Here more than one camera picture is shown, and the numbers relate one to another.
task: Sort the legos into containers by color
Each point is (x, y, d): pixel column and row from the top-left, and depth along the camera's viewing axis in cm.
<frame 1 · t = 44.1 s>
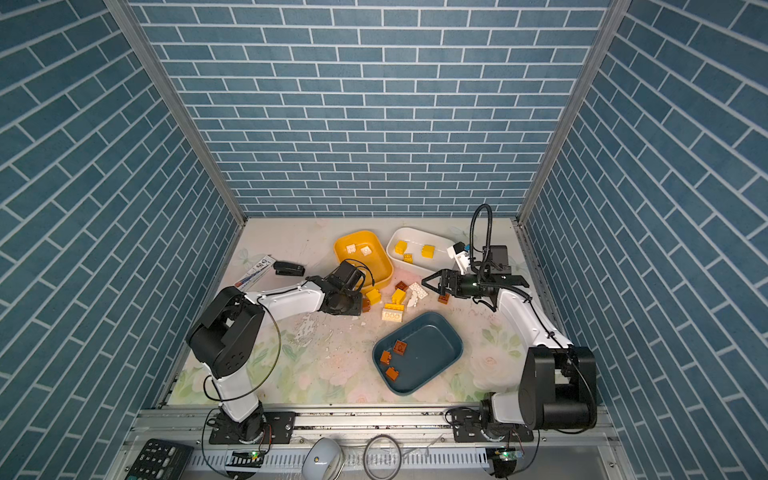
left hand: (358, 306, 95), fingers open
right hand: (430, 281, 82), fingers open
yellow plastic bin: (377, 266, 108), on the table
white plastic bin: (420, 250, 114), on the table
teal plastic bin: (432, 348, 89), on the table
toothpaste tube: (255, 273, 104), point 2 cm above the table
black stapler: (288, 269, 107), on the table
yellow lego cube left: (401, 247, 113), on the table
yellow studded lego left: (408, 258, 110), on the table
yellow lego cube front: (427, 251, 113), on the table
small white lego tile: (351, 248, 110), point 3 cm above the table
small white lego tile 2: (366, 251, 111), point 2 cm above the table
white flat lego plate: (420, 292, 100), point 2 cm above the table
white curved lego piece: (412, 301, 97), point 2 cm above the table
yellow lego block centre: (399, 297, 98), point 2 cm above the table
yellow long lego brick: (394, 306, 98), on the table
white long lego brick: (392, 315, 95), on the table
yellow lego by bin: (374, 296, 97), point 3 cm above the table
brown lego in bin: (392, 373, 82), point 3 cm above the table
brown lego top small: (401, 285, 101), point 2 cm above the table

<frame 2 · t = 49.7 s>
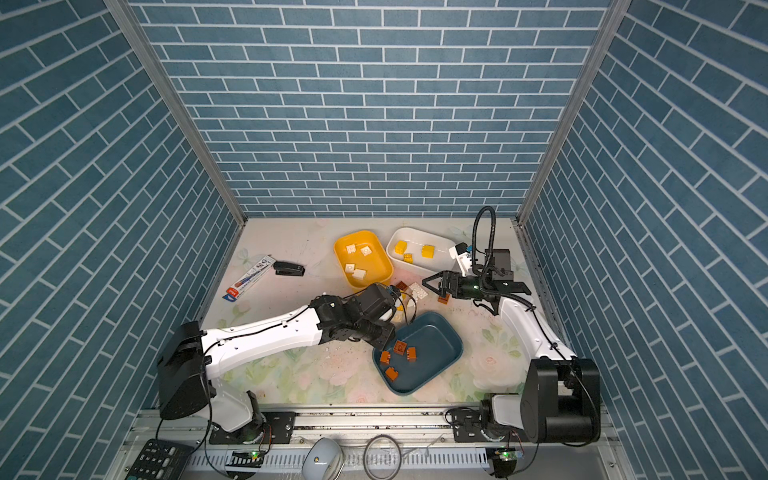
left hand: (393, 336, 77), fingers open
right hand: (430, 281, 81), fingers open
small white lego tile 3: (349, 268, 107), on the table
white lego block front: (359, 274, 104), point 2 cm above the table
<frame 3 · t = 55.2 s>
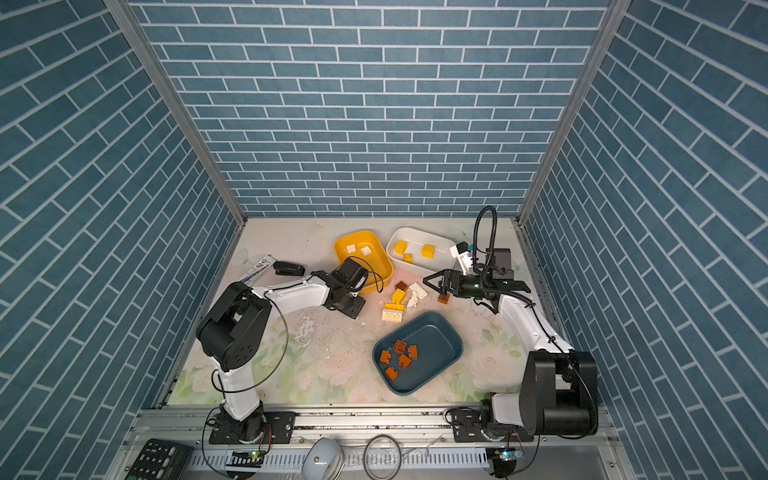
left hand: (353, 305, 96), fingers open
right hand: (432, 280, 82), fingers open
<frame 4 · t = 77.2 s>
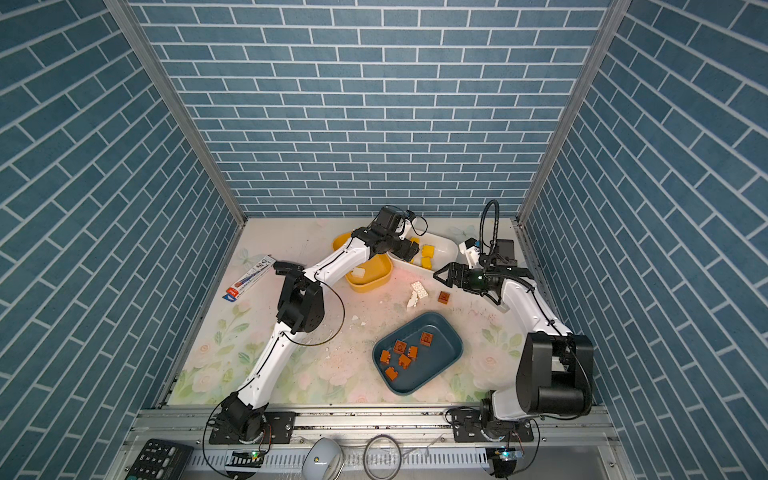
left hand: (409, 242, 102), fingers open
right hand: (443, 275, 86), fingers open
brown lego top small: (426, 339, 89), point 2 cm above the table
yellow lego block centre: (426, 263, 108), on the table
